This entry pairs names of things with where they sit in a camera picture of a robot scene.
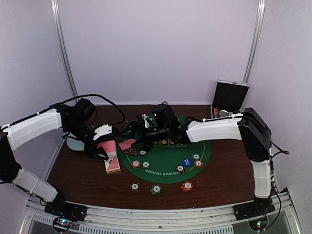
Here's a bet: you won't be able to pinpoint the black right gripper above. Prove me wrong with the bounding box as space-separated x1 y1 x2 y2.
119 121 170 152

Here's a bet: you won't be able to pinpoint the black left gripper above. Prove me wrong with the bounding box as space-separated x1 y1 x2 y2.
65 120 109 160

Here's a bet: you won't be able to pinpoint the red-backed playing card deck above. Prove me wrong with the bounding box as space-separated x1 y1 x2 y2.
97 140 117 158

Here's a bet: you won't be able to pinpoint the black red triangular dealer marker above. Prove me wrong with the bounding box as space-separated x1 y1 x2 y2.
124 148 137 156

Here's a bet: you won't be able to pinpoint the red black chip stack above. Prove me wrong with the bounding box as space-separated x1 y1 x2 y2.
131 183 140 192

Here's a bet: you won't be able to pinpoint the blue small blind button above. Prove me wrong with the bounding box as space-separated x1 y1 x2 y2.
181 158 193 167

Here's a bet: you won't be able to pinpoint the green chip stack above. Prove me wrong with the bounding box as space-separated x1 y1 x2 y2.
150 184 162 195

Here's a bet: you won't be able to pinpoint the orange chip stack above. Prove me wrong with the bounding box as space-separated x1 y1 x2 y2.
181 181 193 192

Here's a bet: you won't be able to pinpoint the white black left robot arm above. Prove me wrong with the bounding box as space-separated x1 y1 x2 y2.
0 98 113 216

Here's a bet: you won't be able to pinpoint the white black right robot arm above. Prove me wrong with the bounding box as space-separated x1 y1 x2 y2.
120 103 273 215

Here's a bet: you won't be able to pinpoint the gold playing card box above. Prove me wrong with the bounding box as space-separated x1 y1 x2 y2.
104 156 121 174

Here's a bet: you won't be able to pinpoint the light blue flower plate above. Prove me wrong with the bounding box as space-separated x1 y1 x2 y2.
66 138 84 151

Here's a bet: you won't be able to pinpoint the round green poker mat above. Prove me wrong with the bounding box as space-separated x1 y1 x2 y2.
117 114 212 183

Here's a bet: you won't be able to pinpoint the chips inside case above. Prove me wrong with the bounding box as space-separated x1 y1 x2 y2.
213 107 233 118

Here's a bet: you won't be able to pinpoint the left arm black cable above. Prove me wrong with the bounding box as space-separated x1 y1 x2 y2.
60 93 125 125

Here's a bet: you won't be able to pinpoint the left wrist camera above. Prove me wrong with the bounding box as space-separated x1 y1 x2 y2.
93 124 119 141

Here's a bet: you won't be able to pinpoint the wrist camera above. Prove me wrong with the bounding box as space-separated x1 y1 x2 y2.
152 103 179 129
93 124 119 141

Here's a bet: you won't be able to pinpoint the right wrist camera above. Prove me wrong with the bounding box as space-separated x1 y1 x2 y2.
152 103 179 129

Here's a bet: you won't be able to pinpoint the metal front rail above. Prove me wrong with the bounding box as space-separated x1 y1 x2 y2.
17 191 303 234

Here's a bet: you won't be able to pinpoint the right aluminium frame post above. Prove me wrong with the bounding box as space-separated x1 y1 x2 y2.
243 0 266 83

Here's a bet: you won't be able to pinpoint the aluminium frame post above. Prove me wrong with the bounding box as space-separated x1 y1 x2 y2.
243 0 266 83
51 0 78 97

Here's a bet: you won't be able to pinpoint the left aluminium frame post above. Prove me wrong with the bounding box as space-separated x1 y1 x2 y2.
51 0 78 97

